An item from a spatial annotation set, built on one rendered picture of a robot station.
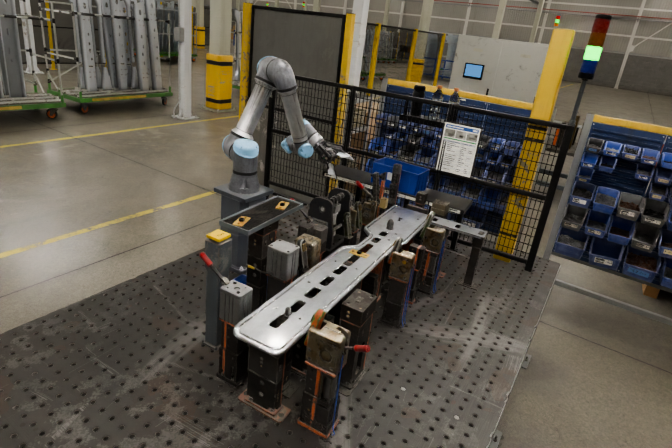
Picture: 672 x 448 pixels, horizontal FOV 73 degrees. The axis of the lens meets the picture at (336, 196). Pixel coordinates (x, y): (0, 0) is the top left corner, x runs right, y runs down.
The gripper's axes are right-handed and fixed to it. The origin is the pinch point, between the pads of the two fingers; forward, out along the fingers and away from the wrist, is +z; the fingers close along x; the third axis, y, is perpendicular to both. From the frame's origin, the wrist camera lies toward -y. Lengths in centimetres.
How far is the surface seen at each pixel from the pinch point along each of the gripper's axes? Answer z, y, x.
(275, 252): 18, 83, 1
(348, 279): 43, 68, 6
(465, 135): 27, -54, 42
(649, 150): 117, -172, 93
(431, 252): 60, 8, 8
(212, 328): 23, 98, -34
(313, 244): 24, 65, 2
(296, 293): 35, 88, 0
